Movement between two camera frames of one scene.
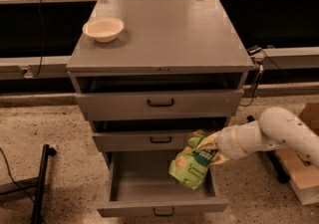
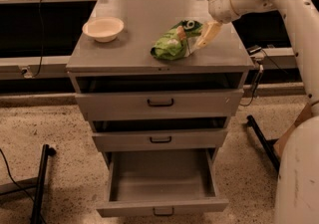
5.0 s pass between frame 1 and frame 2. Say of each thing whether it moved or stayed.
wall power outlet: stayed
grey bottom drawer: stayed
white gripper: moved
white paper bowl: stayed
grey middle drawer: stayed
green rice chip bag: moved
